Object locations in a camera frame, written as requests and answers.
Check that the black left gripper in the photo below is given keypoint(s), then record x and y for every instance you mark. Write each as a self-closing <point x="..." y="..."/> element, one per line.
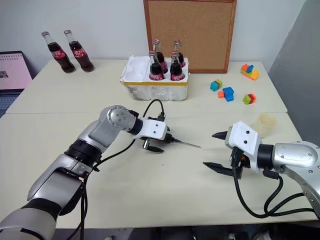
<point x="145" y="143"/>

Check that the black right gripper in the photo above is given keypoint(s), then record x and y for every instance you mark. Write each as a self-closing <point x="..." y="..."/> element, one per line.
<point x="240" y="162"/>

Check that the thin metal screwdriver bit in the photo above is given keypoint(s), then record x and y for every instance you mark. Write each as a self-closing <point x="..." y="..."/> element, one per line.
<point x="190" y="144"/>

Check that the cream plastic cup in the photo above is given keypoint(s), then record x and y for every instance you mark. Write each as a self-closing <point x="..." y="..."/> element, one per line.
<point x="265" y="125"/>

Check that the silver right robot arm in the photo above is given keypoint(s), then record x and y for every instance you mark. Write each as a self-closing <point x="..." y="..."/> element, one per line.
<point x="295" y="156"/>

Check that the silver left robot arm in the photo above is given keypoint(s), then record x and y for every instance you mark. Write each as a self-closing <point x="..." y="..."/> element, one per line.
<point x="75" y="160"/>

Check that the white foam bottle box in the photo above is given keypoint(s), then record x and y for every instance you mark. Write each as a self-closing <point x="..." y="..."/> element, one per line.
<point x="155" y="91"/>

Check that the small orange block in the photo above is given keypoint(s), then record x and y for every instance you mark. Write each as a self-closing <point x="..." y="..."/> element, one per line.
<point x="220" y="94"/>

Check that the green red orange block stack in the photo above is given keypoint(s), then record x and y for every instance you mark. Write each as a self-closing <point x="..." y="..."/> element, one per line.
<point x="249" y="99"/>

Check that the teal green orange block stack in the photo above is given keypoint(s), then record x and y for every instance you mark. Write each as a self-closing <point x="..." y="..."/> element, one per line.
<point x="216" y="85"/>

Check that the glass cola bottle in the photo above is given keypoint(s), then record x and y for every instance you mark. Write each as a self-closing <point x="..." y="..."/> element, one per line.
<point x="180" y="58"/>
<point x="79" y="53"/>
<point x="177" y="72"/>
<point x="58" y="55"/>
<point x="160" y="58"/>
<point x="155" y="71"/>

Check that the yellow orange blue block stack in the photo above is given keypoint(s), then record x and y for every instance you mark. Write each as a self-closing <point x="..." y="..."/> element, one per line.
<point x="250" y="72"/>

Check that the wood-framed cork board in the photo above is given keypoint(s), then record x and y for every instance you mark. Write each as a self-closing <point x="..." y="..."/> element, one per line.
<point x="192" y="35"/>

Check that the grey panel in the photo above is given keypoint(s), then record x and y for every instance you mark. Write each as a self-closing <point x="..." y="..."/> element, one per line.
<point x="297" y="75"/>

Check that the laptop with pink screen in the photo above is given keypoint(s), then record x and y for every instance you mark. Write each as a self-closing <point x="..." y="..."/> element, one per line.
<point x="12" y="72"/>

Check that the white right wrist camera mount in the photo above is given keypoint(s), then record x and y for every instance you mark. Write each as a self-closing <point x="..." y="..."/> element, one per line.
<point x="243" y="138"/>

